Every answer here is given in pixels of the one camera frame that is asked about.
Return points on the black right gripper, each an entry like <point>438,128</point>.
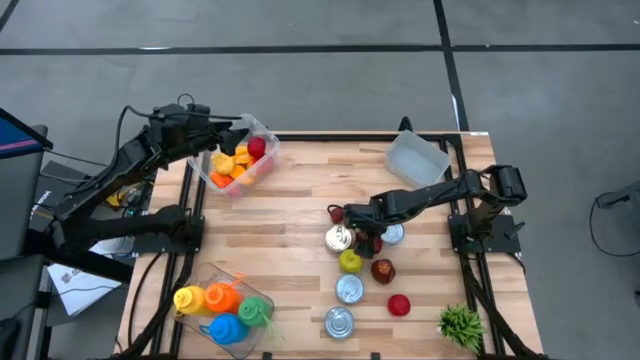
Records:
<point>365,217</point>

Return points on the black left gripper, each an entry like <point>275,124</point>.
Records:
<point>212,135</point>

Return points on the large dark red fruit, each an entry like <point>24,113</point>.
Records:
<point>378,245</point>

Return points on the orange yellow toy fruit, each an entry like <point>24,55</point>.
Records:
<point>241,156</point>

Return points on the small yellow toy fruit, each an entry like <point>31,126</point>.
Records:
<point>223,163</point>

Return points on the red toy tomato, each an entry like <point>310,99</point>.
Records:
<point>399,305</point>
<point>257,148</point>

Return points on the gold top tin can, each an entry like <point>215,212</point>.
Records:
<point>338,239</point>

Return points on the dark red brown apple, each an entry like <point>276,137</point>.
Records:
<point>383,271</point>

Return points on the silver top tin can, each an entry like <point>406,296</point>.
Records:
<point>395,235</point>

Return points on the small dark red plum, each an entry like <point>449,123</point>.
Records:
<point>337,216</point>

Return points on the green squeeze bottle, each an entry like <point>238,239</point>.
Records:
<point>254,311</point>

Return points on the orange squeeze bottle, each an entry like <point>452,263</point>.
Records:
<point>222,297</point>

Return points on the blue squeeze bottle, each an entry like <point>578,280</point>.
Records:
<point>227,329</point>

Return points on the yellow squeeze bottle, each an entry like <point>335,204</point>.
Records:
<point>190,300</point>

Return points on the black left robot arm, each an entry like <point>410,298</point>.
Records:
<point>125,160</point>

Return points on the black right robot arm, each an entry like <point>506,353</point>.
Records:
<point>440,192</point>

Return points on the green toy apple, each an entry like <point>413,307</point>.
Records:
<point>351,260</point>

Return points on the clear plastic bin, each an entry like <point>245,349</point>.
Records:
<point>272,150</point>
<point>210,277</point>

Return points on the red label tin can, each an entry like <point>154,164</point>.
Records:
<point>349,289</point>

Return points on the green label tuna can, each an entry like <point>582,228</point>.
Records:
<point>339,322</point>

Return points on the grey plastic bin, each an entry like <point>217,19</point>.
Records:
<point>417,162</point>

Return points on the small green potted plant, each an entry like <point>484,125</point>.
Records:
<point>461,327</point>

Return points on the yellow connector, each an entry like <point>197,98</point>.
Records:
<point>114,200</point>

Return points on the white plastic bottle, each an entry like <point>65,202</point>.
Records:
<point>115,246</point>

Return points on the black equipment stand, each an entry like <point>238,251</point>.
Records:
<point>80,262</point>

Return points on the blue screen computer monitor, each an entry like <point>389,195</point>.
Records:
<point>17,137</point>

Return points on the white paper sheet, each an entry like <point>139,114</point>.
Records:
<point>75,295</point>

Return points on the grey cart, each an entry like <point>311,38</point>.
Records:
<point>20,200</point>

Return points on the grey floor object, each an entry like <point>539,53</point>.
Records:
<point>625,195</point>

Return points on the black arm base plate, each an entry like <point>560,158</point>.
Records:
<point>500,245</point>
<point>150,247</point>

